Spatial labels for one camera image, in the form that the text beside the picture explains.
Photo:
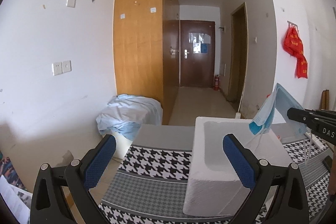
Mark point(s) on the wooden sticks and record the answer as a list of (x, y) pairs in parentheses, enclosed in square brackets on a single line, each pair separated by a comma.
[(325, 100)]

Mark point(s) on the houndstooth tablecloth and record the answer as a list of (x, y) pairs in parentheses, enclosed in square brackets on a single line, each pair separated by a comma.
[(151, 181)]

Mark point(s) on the red fire extinguisher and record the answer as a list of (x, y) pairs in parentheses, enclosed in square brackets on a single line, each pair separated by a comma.
[(216, 82)]

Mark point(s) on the white wall switch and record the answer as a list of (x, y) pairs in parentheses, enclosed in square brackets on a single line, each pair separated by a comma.
[(71, 3)]

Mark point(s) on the white foam box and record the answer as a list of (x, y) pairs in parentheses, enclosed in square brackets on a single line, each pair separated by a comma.
[(213, 188)]

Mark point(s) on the red hanging cloth bag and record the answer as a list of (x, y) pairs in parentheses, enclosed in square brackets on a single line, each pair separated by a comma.
[(293, 45)]

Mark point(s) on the double wall socket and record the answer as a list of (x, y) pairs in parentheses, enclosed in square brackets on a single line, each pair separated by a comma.
[(59, 68)]

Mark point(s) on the light blue crumpled sheet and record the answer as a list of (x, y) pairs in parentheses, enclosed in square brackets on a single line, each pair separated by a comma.
[(125, 114)]

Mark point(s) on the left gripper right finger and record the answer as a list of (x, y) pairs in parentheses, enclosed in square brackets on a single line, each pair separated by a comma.
[(289, 204)]

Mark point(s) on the wooden wardrobe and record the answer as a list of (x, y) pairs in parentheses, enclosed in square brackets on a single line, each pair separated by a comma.
[(145, 44)]

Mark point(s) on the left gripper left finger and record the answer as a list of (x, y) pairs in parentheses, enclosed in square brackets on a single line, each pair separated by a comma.
[(49, 204)]

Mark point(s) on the side door frame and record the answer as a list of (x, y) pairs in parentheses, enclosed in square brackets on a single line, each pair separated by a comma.
[(239, 53)]

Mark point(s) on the dark brown entrance door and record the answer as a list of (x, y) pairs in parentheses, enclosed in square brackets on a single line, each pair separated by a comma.
[(197, 53)]

